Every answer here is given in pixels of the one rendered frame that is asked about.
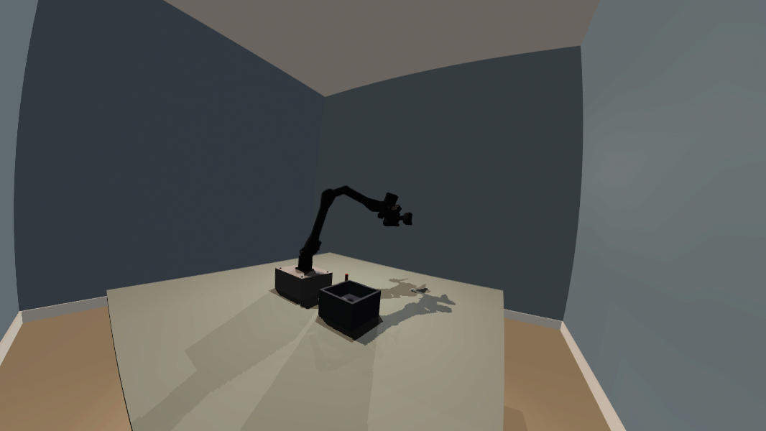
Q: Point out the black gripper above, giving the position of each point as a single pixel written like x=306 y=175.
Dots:
x=394 y=220

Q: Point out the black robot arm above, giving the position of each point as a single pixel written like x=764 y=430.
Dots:
x=312 y=245

